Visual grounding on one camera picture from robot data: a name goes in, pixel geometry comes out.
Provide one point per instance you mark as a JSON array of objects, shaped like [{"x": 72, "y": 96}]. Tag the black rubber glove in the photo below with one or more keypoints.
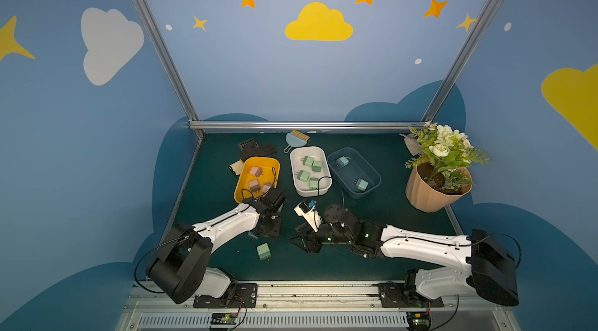
[{"x": 250, "y": 148}]

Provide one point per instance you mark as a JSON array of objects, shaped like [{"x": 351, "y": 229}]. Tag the pink plug front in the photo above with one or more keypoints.
[{"x": 266, "y": 187}]

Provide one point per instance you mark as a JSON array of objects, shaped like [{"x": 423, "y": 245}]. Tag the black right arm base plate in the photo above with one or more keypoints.
[{"x": 394, "y": 295}]

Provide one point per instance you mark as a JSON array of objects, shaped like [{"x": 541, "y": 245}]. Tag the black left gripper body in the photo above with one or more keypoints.
[{"x": 269, "y": 227}]

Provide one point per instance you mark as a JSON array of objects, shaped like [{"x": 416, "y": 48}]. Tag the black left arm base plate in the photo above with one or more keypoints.
[{"x": 235, "y": 295}]

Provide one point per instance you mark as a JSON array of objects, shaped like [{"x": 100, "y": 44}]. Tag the pink plug cluster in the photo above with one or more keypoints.
[{"x": 254, "y": 185}]

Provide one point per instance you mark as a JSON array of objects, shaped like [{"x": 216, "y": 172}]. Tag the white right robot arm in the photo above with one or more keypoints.
[{"x": 464, "y": 264}]

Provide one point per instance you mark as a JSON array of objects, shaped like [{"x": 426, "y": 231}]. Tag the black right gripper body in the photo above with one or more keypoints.
[{"x": 315, "y": 237}]

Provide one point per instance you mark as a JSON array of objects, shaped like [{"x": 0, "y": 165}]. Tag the white storage box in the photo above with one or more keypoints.
[{"x": 324, "y": 177}]

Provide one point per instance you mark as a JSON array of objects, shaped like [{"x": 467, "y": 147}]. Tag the pink ribbed flower pot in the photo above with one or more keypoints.
[{"x": 426, "y": 199}]

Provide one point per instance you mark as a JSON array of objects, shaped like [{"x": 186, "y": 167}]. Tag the aluminium frame rail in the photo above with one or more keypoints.
[{"x": 240, "y": 125}]

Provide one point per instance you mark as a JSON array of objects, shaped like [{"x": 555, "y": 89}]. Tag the light blue dustpan brush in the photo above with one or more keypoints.
[{"x": 295, "y": 139}]

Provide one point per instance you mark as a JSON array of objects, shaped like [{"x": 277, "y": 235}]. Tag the green plug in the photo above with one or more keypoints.
[
  {"x": 313, "y": 184},
  {"x": 316, "y": 166},
  {"x": 303, "y": 176},
  {"x": 308, "y": 161},
  {"x": 263, "y": 251}
]

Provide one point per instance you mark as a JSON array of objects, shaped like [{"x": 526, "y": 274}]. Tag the transparent blue storage box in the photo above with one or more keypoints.
[{"x": 358, "y": 167}]

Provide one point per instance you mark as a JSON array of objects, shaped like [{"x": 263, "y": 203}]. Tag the artificial green white plant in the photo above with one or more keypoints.
[{"x": 442, "y": 157}]

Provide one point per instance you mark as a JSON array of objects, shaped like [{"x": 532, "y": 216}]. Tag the yellow storage box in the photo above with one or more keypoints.
[{"x": 271, "y": 172}]

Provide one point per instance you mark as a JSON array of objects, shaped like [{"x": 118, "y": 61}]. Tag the blue plug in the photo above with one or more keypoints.
[
  {"x": 342, "y": 162},
  {"x": 361, "y": 185}
]

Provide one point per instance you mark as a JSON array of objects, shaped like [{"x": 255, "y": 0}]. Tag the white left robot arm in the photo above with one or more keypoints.
[{"x": 180, "y": 263}]

